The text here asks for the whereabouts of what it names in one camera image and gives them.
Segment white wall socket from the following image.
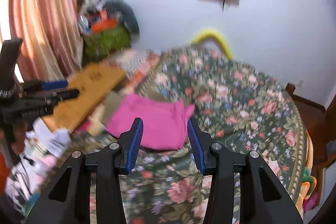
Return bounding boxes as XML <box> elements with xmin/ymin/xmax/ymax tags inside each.
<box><xmin>296</xmin><ymin>80</ymin><xmax>303</xmax><ymax>87</ymax></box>

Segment dark floral bedspread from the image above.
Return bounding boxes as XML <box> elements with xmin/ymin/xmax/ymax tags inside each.
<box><xmin>120</xmin><ymin>45</ymin><xmax>307</xmax><ymax>223</ymax></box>

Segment pink striped curtain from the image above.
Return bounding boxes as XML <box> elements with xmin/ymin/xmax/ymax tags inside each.
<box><xmin>1</xmin><ymin>0</ymin><xmax>84</xmax><ymax>81</ymax></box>

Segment grey plush pillow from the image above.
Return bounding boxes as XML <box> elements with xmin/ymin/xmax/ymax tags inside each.
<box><xmin>103</xmin><ymin>0</ymin><xmax>139</xmax><ymax>36</ymax></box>

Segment colourful yellow orange sheet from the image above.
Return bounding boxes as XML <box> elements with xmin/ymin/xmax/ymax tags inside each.
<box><xmin>295</xmin><ymin>131</ymin><xmax>317</xmax><ymax>217</ymax></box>

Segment pile of clothes on box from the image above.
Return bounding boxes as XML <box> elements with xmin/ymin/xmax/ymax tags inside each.
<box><xmin>77</xmin><ymin>0</ymin><xmax>123</xmax><ymax>34</ymax></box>

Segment yellow foam tube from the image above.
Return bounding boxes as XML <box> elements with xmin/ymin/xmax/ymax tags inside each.
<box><xmin>191</xmin><ymin>28</ymin><xmax>234</xmax><ymax>60</ymax></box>

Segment orange box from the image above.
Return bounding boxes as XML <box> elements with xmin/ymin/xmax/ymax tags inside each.
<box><xmin>91</xmin><ymin>9</ymin><xmax>117</xmax><ymax>33</ymax></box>

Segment green patterned storage box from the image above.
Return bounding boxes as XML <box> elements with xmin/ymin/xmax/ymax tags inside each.
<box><xmin>83</xmin><ymin>26</ymin><xmax>131</xmax><ymax>62</ymax></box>

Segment pink pants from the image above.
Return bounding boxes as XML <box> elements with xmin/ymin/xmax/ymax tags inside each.
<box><xmin>106</xmin><ymin>93</ymin><xmax>195</xmax><ymax>151</ymax></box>

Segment striped blanket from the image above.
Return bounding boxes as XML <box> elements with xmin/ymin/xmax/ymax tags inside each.
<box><xmin>114</xmin><ymin>50</ymin><xmax>161</xmax><ymax>89</ymax></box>

